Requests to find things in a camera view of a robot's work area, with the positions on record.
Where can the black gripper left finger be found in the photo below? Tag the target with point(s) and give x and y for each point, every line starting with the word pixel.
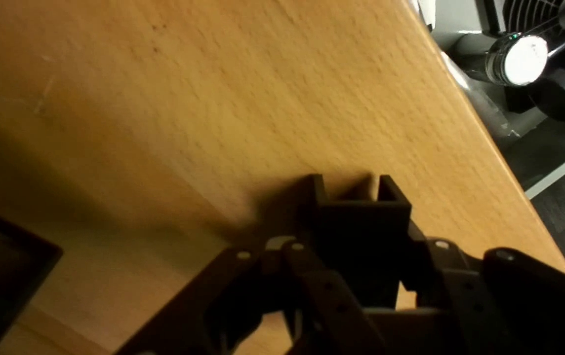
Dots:
pixel 228 300

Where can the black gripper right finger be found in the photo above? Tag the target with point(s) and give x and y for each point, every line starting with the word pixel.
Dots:
pixel 505 302

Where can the black plastic bracket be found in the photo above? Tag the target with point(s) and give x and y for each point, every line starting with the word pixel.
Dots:
pixel 364 239

